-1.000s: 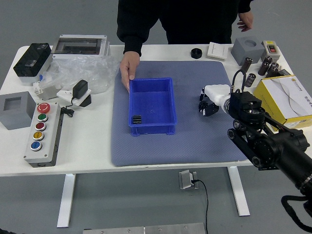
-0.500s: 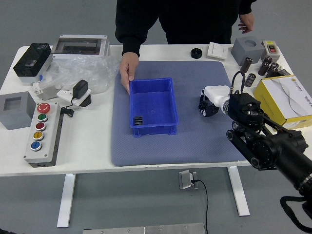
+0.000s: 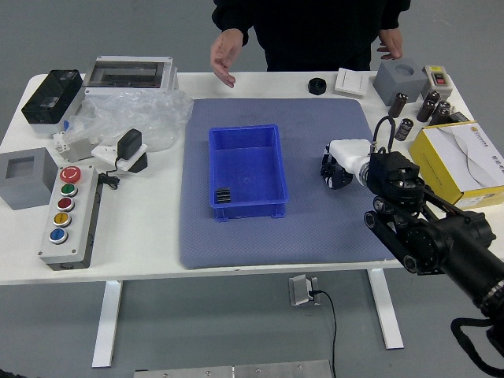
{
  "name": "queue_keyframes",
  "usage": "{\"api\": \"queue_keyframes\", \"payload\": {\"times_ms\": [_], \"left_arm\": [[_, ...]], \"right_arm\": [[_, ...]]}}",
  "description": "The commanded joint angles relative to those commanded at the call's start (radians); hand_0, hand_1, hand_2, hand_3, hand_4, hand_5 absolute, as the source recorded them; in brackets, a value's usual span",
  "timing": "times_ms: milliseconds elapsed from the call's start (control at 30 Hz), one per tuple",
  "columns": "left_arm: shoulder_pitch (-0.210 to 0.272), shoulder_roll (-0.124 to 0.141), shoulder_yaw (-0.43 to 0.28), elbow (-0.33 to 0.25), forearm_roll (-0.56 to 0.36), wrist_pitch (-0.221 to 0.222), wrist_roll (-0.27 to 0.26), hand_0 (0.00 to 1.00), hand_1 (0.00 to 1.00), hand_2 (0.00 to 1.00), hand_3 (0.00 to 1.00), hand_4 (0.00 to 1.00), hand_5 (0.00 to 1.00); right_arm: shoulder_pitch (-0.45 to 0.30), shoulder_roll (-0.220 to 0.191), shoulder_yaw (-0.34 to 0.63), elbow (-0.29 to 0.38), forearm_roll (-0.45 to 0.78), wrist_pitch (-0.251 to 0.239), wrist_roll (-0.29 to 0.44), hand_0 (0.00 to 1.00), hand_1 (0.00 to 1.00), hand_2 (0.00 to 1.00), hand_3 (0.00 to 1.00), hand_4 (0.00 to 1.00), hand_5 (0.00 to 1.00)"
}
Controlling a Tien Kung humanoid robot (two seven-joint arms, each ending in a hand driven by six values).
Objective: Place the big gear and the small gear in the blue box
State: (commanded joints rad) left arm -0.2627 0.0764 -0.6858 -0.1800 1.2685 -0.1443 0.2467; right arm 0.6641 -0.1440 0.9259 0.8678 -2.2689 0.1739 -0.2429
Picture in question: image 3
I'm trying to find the white wall switch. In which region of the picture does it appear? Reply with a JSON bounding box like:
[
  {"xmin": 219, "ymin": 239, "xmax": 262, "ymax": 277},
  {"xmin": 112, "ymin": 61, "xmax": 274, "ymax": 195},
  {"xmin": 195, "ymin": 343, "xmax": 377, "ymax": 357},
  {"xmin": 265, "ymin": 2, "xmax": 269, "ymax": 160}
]
[{"xmin": 334, "ymin": 67, "xmax": 371, "ymax": 98}]

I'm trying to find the silver floor socket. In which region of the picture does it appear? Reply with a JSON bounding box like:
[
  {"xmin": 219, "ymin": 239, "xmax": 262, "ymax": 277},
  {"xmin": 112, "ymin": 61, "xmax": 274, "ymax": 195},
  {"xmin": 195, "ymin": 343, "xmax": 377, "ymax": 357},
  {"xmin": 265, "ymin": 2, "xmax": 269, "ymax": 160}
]
[{"xmin": 288, "ymin": 273, "xmax": 322, "ymax": 307}]

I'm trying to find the grey two-button switch box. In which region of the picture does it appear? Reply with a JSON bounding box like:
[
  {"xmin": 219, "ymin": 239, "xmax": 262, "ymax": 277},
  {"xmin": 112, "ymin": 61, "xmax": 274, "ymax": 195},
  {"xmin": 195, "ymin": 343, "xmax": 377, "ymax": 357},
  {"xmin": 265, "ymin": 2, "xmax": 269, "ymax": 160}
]
[{"xmin": 422, "ymin": 65, "xmax": 453, "ymax": 99}]

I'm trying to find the black floor cable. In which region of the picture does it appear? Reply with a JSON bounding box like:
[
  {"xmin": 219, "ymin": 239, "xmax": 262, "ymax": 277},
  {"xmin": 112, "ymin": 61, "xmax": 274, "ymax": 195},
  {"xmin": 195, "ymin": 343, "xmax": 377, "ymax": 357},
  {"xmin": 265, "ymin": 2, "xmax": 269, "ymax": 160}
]
[{"xmin": 309, "ymin": 289, "xmax": 338, "ymax": 378}]

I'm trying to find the clear plastic bag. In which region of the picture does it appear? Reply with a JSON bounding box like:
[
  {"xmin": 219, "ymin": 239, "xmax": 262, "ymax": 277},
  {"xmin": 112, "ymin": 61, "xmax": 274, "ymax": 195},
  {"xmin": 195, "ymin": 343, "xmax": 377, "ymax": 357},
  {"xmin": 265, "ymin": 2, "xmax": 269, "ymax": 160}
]
[{"xmin": 62, "ymin": 88, "xmax": 194, "ymax": 154}]

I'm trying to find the white box with clear lid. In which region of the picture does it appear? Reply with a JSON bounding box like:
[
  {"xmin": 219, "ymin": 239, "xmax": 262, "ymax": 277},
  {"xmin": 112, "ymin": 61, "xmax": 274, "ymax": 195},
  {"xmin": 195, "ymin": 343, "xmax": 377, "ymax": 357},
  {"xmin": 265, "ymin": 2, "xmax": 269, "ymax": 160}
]
[{"xmin": 82, "ymin": 55, "xmax": 179, "ymax": 99}]

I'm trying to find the grey five-button control box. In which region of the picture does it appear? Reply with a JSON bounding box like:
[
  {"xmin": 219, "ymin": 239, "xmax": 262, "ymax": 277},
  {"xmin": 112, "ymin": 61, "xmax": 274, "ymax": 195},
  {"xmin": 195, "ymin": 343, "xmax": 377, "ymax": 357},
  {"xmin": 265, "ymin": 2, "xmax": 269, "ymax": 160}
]
[{"xmin": 38, "ymin": 165, "xmax": 104, "ymax": 271}]

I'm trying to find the person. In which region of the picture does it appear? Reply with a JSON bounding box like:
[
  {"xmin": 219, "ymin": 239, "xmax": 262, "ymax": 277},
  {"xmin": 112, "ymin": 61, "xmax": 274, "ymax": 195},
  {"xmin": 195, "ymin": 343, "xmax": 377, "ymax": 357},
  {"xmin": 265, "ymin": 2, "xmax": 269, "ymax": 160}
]
[{"xmin": 211, "ymin": 0, "xmax": 413, "ymax": 72}]

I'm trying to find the black sleeved cable loop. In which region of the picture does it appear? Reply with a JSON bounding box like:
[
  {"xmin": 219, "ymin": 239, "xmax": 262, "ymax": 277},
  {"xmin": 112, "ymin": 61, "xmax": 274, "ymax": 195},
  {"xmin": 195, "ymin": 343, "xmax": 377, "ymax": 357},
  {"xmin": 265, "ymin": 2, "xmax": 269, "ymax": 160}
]
[{"xmin": 450, "ymin": 317, "xmax": 504, "ymax": 378}]

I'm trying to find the silver metal plate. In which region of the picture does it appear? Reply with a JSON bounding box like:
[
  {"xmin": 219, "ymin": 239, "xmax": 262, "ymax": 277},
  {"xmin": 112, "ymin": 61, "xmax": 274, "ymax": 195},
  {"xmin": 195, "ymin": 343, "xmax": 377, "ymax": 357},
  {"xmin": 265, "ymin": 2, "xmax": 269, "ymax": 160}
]
[{"xmin": 133, "ymin": 359, "xmax": 334, "ymax": 378}]

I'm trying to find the black adapter cord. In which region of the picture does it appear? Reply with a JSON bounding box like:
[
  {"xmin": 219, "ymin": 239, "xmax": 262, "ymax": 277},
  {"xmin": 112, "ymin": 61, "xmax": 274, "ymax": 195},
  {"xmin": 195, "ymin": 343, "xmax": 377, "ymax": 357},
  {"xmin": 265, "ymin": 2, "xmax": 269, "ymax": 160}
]
[{"xmin": 96, "ymin": 157, "xmax": 123, "ymax": 191}]

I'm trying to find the person's left hand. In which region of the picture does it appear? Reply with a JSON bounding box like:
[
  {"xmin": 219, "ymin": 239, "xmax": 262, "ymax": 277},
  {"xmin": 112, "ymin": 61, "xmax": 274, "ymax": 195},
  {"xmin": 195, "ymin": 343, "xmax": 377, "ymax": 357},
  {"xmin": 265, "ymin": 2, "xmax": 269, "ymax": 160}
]
[{"xmin": 376, "ymin": 28, "xmax": 405, "ymax": 61}]

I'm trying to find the white grey circuit breaker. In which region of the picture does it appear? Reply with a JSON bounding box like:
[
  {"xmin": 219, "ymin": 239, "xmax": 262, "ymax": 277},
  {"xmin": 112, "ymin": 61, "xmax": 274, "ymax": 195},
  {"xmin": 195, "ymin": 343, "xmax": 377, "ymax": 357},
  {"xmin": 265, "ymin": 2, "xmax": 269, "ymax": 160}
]
[{"xmin": 52, "ymin": 129, "xmax": 95, "ymax": 163}]

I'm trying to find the white socket plate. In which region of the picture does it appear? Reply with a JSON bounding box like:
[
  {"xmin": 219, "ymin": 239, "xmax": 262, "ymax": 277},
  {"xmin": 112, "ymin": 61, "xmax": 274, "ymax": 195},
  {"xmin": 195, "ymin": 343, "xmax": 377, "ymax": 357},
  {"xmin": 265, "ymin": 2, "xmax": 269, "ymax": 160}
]
[{"xmin": 91, "ymin": 142, "xmax": 149, "ymax": 173}]

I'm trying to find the grey cube with square hole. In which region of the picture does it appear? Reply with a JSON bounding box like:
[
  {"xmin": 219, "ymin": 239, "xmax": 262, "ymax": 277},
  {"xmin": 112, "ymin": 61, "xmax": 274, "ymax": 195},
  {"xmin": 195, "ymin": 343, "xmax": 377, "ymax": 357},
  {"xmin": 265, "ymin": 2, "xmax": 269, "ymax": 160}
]
[{"xmin": 0, "ymin": 147, "xmax": 60, "ymax": 211}]

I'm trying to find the grey-blue mat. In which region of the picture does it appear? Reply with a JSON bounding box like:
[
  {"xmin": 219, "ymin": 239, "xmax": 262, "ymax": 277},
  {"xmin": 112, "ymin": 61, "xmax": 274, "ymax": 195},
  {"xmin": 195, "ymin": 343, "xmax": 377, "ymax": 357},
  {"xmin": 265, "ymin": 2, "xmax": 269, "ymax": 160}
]
[{"xmin": 177, "ymin": 97, "xmax": 407, "ymax": 271}]

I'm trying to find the person's right hand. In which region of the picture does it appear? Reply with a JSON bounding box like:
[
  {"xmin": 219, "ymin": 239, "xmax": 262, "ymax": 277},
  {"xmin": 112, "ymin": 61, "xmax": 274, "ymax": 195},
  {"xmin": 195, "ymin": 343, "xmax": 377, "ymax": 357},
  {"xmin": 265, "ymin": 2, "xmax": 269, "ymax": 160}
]
[{"xmin": 209, "ymin": 29, "xmax": 245, "ymax": 88}]

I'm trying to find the black power adapter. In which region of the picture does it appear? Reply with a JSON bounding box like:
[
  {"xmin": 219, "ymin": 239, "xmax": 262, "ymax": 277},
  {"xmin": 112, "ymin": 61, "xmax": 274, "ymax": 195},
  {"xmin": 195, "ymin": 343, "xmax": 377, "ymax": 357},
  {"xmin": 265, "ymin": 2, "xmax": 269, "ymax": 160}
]
[{"xmin": 116, "ymin": 128, "xmax": 143, "ymax": 161}]

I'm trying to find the blue plastic box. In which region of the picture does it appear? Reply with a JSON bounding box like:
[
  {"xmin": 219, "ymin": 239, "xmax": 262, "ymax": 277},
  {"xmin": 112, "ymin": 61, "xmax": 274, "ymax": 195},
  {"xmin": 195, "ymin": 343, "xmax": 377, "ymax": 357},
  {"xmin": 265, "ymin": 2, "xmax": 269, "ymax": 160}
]
[{"xmin": 208, "ymin": 124, "xmax": 289, "ymax": 221}]

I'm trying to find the black box with grey base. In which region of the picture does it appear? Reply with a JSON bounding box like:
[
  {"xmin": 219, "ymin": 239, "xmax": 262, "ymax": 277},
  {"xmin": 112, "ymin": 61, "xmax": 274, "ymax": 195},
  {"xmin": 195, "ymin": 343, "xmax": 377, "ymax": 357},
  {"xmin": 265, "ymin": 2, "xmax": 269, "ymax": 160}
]
[{"xmin": 20, "ymin": 69, "xmax": 86, "ymax": 137}]

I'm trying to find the white table leg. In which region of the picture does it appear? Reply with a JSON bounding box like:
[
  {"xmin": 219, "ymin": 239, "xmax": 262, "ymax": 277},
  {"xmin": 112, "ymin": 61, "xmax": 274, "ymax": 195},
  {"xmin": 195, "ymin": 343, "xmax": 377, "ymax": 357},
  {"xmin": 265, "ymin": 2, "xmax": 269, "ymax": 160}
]
[
  {"xmin": 91, "ymin": 280, "xmax": 124, "ymax": 369},
  {"xmin": 368, "ymin": 269, "xmax": 406, "ymax": 350}
]

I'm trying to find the yellow white cardboard box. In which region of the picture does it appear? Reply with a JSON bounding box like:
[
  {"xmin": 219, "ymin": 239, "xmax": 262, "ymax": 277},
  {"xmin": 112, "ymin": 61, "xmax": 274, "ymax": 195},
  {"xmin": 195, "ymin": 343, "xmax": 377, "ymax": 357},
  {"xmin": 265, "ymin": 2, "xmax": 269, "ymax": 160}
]
[{"xmin": 408, "ymin": 120, "xmax": 504, "ymax": 209}]

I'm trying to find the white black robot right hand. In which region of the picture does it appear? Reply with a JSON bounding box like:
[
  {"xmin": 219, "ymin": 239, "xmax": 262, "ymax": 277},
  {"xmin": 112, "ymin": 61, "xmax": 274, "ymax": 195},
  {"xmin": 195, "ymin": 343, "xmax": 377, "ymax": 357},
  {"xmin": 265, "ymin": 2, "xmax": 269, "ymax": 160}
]
[{"xmin": 319, "ymin": 139, "xmax": 374, "ymax": 191}]

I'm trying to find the grey cube with round hole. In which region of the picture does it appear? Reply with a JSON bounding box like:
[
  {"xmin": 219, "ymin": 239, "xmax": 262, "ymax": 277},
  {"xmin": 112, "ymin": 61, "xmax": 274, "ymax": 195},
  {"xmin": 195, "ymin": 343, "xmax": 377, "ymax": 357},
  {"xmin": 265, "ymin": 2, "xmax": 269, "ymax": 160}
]
[{"xmin": 372, "ymin": 58, "xmax": 428, "ymax": 107}]

